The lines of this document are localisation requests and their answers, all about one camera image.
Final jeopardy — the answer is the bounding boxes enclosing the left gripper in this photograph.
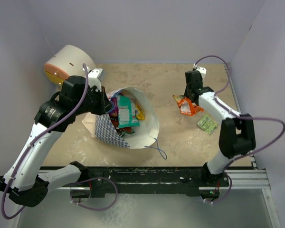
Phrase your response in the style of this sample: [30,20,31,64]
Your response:
[74,85,114,116]

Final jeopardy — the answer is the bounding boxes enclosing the purple snack packet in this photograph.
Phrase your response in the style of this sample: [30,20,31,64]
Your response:
[109,97,119,129]

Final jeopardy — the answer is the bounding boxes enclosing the orange snack packet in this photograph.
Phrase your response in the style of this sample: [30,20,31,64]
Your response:
[173,95,204,116]

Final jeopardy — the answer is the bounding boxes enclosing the teal snack packet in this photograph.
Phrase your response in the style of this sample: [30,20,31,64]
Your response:
[116,95,140,128]

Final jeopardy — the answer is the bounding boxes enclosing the green snack packet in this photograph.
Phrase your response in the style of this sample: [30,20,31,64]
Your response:
[197,114,219,135]

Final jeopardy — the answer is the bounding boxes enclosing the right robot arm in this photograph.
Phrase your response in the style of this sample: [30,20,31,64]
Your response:
[184,70,256,186]

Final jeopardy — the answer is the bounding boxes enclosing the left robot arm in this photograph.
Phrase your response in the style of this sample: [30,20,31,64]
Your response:
[0,76,112,207]

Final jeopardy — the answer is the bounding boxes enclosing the red chips bag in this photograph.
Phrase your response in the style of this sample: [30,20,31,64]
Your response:
[116,127,135,137]

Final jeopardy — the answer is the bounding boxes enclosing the yellow snack packet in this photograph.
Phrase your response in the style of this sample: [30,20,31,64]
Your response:
[135,105,145,120]

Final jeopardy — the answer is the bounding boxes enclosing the white cylindrical container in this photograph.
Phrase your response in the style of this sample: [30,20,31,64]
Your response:
[44,45,95,86]

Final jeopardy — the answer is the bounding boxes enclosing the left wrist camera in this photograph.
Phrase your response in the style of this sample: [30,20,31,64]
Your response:
[87,67,105,91]

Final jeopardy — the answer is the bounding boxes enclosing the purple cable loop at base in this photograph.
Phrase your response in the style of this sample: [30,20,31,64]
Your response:
[70,177,119,211]

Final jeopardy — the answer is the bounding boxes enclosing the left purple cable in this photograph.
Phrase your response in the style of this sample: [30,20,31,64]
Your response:
[1,63,89,220]

